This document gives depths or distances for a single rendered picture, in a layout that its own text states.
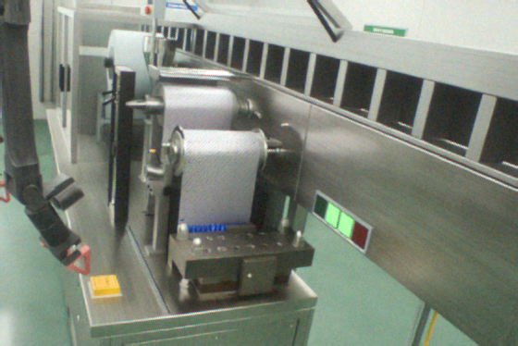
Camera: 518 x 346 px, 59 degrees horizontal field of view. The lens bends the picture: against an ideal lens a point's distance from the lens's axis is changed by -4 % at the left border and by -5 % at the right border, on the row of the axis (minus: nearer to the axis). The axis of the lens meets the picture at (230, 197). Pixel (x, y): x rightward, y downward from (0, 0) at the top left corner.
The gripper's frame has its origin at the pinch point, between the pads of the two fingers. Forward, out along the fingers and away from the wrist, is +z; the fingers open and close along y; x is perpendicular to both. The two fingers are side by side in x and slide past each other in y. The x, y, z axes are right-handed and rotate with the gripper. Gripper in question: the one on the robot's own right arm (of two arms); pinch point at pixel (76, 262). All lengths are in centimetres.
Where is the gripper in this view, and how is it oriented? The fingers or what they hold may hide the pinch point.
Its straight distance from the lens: 120.7
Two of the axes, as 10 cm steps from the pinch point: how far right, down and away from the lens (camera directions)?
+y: -7.0, -3.3, 6.4
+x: -6.8, 6.0, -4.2
